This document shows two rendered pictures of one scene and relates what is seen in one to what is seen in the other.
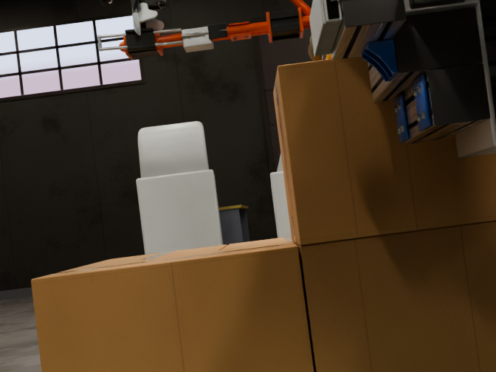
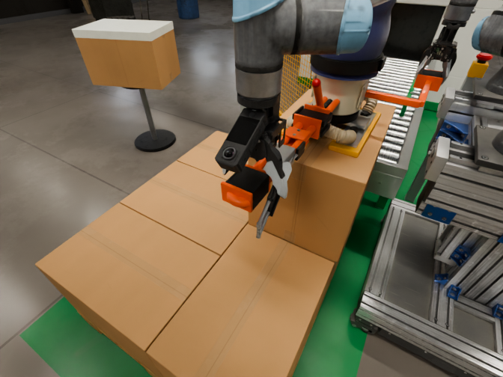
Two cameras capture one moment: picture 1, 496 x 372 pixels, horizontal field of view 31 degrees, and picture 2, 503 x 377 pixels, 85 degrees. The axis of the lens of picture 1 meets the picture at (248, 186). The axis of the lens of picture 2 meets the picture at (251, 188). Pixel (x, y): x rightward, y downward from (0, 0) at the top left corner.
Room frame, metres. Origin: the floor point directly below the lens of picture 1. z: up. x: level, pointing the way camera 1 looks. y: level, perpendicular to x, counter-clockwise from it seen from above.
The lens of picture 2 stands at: (1.95, 0.59, 1.46)
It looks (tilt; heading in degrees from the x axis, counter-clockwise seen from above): 41 degrees down; 300
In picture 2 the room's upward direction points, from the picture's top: straight up
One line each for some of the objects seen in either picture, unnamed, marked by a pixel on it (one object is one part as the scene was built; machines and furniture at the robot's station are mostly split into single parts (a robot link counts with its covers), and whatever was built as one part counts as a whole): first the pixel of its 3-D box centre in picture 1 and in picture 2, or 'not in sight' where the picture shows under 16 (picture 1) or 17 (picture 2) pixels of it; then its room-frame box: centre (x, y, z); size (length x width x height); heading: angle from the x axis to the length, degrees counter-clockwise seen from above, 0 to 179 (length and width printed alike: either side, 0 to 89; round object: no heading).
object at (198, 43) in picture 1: (198, 39); (278, 158); (2.17, 0.08, 1.07); 0.07 x 0.07 x 0.04; 88
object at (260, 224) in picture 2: (163, 36); (284, 181); (2.11, 0.16, 1.07); 0.31 x 0.03 x 0.05; 101
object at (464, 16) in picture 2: not in sight; (459, 13); (1.88, -0.66, 1.30); 0.08 x 0.08 x 0.05
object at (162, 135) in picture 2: not in sight; (147, 112); (3.96, -0.99, 0.31); 0.40 x 0.40 x 0.62
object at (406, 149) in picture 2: not in sight; (419, 103); (1.81, -1.95, 0.50); 2.31 x 0.05 x 0.19; 89
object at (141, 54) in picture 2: not in sight; (132, 53); (3.96, -0.99, 0.82); 0.60 x 0.40 x 0.40; 19
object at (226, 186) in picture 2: (143, 44); (246, 186); (2.18, 0.21, 1.07); 0.08 x 0.07 x 0.05; 88
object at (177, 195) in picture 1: (181, 208); not in sight; (8.57, 0.67, 0.81); 0.83 x 0.76 x 1.63; 178
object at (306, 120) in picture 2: (284, 25); (311, 120); (2.16, -0.14, 1.07); 0.10 x 0.08 x 0.06; 178
